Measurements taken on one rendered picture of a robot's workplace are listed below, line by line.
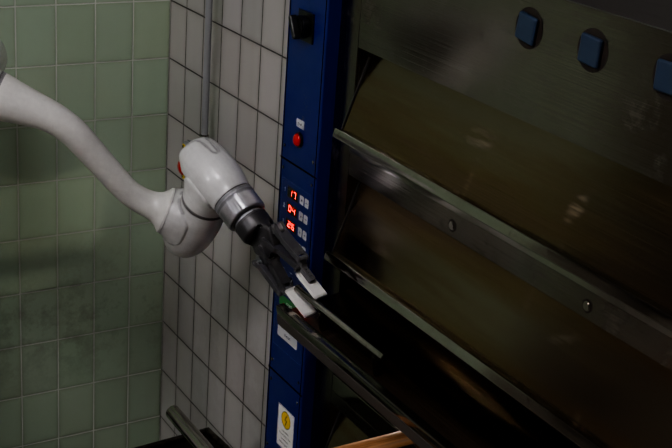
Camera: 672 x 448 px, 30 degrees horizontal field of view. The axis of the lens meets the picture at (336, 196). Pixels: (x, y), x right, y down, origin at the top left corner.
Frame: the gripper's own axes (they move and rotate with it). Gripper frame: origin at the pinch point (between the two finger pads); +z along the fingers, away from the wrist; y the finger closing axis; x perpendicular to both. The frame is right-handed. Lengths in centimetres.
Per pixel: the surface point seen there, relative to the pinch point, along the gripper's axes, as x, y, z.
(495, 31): -9, -71, 0
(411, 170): -5.0, -39.3, 2.6
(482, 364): 3.8, -31.0, 37.6
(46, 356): 5, 98, -55
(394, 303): -2.2, -16.3, 15.6
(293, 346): -9.7, 27.3, -1.2
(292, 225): -13.4, 6.3, -18.4
